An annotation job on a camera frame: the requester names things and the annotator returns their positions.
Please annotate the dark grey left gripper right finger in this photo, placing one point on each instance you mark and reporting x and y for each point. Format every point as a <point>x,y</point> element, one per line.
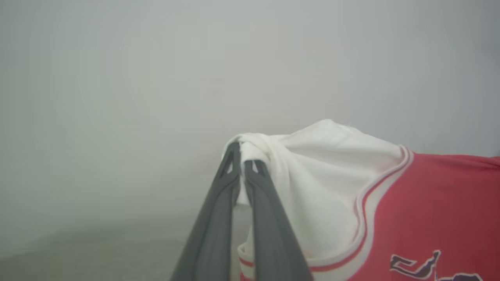
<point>273,242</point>

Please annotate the red and white sports jersey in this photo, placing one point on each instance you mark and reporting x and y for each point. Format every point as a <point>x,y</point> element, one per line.
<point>429,203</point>

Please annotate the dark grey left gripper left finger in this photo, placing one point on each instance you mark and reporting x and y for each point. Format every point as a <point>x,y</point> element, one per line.
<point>211,242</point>

